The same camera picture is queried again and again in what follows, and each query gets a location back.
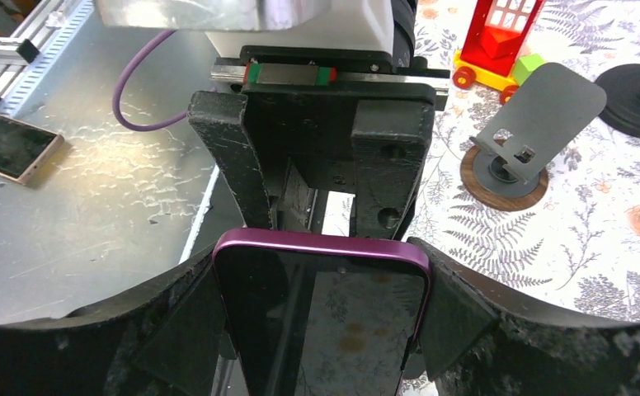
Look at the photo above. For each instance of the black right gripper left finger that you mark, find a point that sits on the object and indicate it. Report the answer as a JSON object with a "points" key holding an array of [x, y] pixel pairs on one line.
{"points": [[158, 338]]}

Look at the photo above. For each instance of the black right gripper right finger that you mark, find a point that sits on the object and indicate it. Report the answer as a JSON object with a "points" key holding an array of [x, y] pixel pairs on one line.
{"points": [[481, 337]]}

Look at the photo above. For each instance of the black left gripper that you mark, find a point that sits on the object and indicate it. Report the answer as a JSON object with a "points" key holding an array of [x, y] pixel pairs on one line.
{"points": [[297, 124]]}

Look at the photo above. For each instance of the purple-edged smartphone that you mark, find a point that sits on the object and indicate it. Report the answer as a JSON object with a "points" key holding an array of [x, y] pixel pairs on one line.
{"points": [[313, 314]]}

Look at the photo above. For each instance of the black round-base phone stand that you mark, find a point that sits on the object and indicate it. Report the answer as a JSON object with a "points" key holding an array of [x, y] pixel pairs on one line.
{"points": [[622, 87]]}

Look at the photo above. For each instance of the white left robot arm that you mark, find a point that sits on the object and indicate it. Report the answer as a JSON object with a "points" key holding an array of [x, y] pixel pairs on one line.
{"points": [[377, 26]]}

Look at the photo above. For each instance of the grey stand on wooden base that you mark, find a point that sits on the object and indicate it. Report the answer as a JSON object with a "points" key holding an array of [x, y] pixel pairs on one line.
{"points": [[506, 167]]}

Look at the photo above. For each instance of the gold-edged phone off table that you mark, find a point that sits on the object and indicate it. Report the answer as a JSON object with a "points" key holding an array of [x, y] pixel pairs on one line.
{"points": [[24, 149]]}

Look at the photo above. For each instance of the floral patterned mat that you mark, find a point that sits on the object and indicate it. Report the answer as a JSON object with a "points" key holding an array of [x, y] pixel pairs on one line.
{"points": [[578, 248]]}

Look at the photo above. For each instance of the red toy car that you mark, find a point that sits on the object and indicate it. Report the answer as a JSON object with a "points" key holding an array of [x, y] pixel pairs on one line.
{"points": [[490, 55]]}

